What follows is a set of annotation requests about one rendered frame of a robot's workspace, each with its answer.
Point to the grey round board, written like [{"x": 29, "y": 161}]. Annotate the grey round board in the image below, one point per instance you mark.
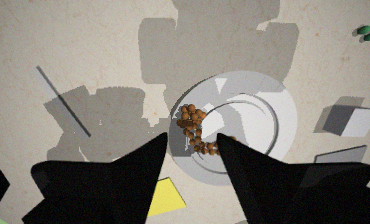
[{"x": 253, "y": 107}]

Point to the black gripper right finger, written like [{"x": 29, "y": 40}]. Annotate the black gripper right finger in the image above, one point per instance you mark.
[{"x": 270, "y": 190}]

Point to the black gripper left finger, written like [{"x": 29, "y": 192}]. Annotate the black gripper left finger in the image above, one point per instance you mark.
[{"x": 128, "y": 183}]

